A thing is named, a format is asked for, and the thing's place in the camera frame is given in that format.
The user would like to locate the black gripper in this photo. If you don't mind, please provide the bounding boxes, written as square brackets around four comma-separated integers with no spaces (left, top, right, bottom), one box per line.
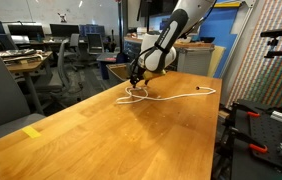
[129,61,150,89]

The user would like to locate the white rope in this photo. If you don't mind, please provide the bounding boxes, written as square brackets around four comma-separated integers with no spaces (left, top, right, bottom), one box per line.
[115,84,217,105]

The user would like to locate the cardboard box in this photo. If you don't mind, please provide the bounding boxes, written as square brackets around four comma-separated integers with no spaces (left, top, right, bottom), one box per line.
[109,63,129,81]

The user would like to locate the dark blue side table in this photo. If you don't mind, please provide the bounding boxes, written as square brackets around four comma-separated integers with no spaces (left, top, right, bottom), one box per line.
[95,52,120,81]

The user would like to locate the white containers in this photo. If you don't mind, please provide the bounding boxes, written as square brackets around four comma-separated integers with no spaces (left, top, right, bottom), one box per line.
[135,27,162,38]

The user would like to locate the grey cabinet with wooden top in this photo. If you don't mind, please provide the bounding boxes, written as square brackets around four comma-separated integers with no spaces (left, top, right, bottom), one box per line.
[123,35,215,78]

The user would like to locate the black mesh office chair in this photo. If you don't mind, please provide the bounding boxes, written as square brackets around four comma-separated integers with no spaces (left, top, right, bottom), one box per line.
[86,32,105,56]

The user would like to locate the black tripod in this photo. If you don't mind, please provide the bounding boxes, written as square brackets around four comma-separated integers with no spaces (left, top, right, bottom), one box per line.
[129,0,157,79]

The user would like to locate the blue storage rack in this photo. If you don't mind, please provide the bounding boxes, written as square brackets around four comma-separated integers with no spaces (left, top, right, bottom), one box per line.
[79,24,106,37]

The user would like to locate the beige foam board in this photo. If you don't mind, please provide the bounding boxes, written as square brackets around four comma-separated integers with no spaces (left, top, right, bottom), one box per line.
[207,44,227,78]

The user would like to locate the dark grey office chair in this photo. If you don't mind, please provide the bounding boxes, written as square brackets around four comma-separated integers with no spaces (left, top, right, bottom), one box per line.
[56,39,84,101]

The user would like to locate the black bowl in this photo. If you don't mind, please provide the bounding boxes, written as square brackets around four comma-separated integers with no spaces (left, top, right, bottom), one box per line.
[200,36,216,44]

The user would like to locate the blue board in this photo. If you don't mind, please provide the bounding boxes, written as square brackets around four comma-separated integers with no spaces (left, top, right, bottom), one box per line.
[180,3,244,79]

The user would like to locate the small picture on whiteboard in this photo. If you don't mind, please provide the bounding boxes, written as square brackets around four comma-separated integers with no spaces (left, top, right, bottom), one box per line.
[57,12,68,24]

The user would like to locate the wooden desk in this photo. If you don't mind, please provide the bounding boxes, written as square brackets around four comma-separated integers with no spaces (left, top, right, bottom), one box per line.
[0,49,54,116]

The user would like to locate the yellow tape strip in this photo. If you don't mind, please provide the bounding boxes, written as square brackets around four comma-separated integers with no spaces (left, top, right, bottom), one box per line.
[21,125,43,139]

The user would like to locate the multicolour patterned panel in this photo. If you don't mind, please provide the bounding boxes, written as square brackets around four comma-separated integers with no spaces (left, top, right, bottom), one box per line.
[225,0,282,113]

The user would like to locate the pile of papers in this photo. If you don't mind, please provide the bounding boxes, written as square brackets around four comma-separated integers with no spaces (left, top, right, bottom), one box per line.
[0,48,45,64]

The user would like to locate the whiteboard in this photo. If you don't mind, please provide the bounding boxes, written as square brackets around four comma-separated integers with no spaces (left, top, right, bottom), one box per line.
[0,0,119,26]

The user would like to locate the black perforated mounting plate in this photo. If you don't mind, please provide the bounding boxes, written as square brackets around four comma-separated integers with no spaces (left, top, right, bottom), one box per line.
[247,111,282,176]

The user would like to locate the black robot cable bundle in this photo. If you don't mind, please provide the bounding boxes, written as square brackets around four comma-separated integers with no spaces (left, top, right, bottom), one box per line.
[129,0,217,79]

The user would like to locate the large black wall screen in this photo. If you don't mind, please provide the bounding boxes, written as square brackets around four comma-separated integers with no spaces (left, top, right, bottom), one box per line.
[140,0,179,18]

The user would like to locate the black stand frame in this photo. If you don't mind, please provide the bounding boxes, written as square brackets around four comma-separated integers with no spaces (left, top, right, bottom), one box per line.
[212,99,240,180]

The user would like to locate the orange handled black clamp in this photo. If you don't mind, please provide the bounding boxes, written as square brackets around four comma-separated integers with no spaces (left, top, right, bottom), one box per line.
[229,126,269,154]
[234,103,261,118]

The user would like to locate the white aluminium rail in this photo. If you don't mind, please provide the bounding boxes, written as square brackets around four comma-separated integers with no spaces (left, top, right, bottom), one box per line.
[218,0,259,79]

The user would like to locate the black external camera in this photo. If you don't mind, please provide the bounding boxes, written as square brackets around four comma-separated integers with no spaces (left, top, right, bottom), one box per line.
[260,27,282,38]

